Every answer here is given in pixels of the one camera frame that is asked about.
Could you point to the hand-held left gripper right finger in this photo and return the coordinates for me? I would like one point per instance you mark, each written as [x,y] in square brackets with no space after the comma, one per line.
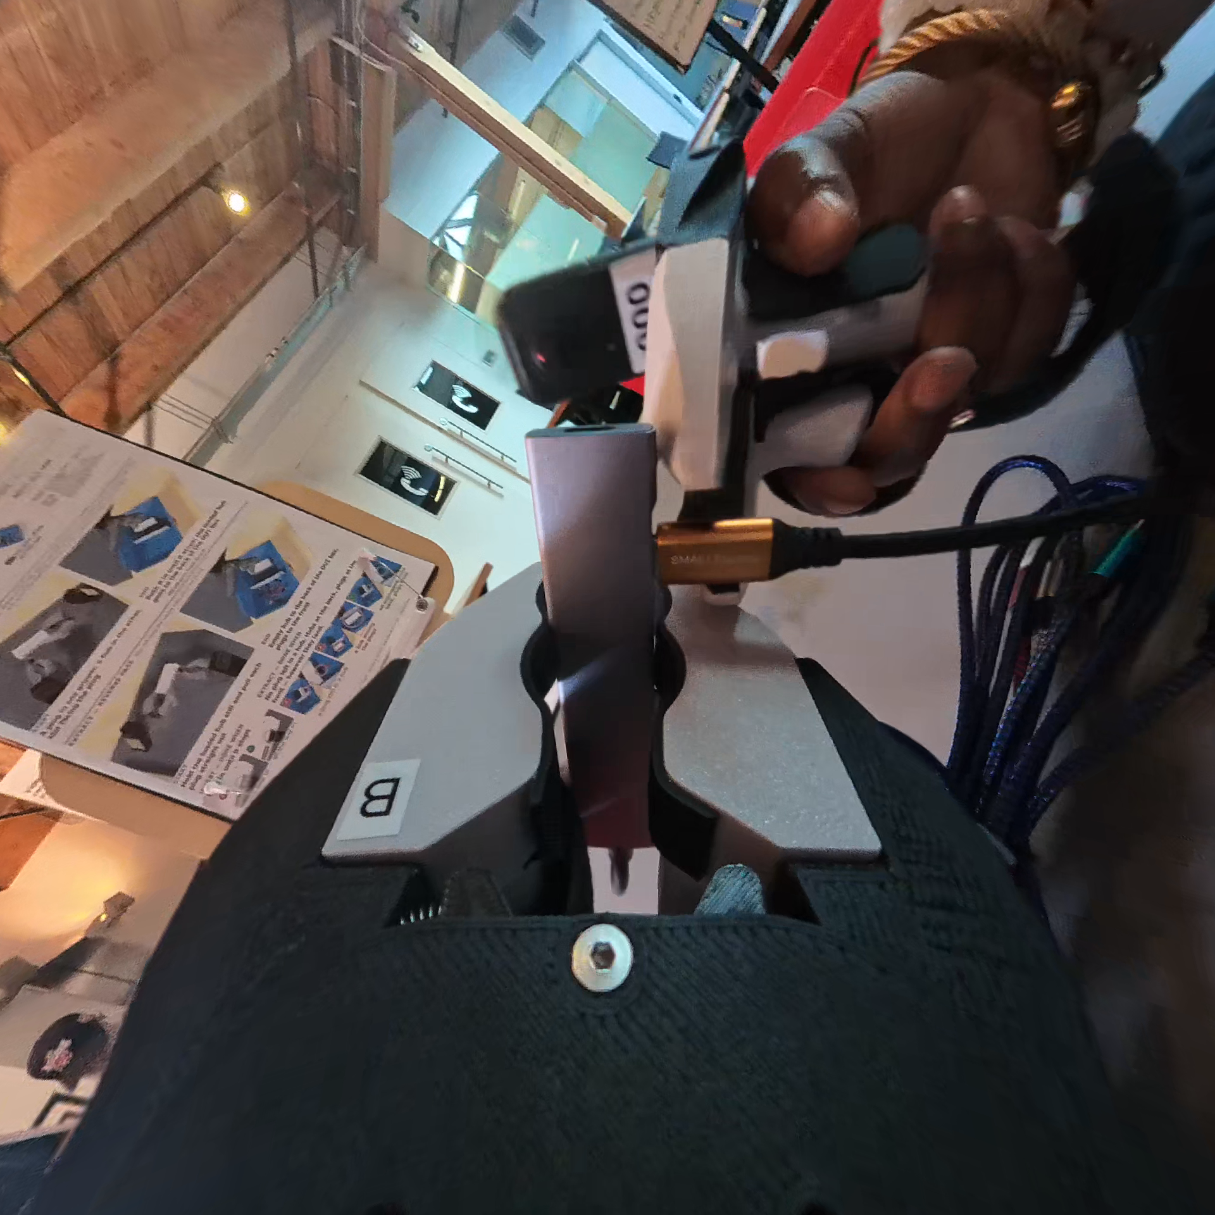
[759,750]

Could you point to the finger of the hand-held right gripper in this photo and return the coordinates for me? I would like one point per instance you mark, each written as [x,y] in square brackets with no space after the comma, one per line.
[726,595]

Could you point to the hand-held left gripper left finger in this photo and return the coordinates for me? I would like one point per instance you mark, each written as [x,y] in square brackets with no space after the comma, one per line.
[445,723]

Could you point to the grey usb hub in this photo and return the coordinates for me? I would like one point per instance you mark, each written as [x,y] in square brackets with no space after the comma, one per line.
[593,532]

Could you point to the red plastic bin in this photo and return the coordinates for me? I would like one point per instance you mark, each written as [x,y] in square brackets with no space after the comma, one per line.
[826,67]

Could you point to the person's right hand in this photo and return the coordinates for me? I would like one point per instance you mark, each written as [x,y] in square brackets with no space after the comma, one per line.
[949,143]

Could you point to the phone icon door sign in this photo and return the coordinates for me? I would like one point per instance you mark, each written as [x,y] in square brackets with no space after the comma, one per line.
[455,394]
[408,475]

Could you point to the illustrated instruction sheet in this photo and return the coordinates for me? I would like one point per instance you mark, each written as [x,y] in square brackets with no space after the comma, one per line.
[189,590]

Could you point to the person's dark clothing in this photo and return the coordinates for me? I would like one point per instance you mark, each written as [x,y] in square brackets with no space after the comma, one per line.
[1177,286]

